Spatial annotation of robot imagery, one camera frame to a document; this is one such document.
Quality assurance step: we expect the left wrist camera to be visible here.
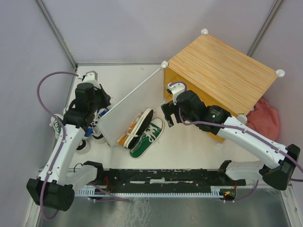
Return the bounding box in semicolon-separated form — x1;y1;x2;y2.
78;70;101;89

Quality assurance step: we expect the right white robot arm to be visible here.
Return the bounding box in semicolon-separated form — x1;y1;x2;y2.
161;90;301;191

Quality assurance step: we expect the green sneaker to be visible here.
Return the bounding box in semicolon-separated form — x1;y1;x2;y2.
50;114;63;139
129;117;164;158

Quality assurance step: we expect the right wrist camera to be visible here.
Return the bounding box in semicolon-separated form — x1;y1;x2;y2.
166;81;187;105

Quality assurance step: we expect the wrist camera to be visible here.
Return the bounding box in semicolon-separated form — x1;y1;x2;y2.
166;81;187;105
78;70;101;89

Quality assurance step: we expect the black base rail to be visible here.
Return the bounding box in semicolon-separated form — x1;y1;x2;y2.
93;169;246;194

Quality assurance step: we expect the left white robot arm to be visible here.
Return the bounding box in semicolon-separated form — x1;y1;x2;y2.
27;82;110;211

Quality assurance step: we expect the white cabinet door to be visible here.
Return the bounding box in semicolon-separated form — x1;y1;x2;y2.
98;69;164;147

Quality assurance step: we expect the pink cloth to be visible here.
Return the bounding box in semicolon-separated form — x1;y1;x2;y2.
246;98;280;141

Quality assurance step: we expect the blue sneaker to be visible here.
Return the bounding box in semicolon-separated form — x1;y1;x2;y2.
83;120;106;144
95;108;110;118

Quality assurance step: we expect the wooden shoe cabinet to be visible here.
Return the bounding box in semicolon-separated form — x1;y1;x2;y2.
161;28;285;117

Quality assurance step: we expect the light blue cable duct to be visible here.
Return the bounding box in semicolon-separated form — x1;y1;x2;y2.
73;185;225;197

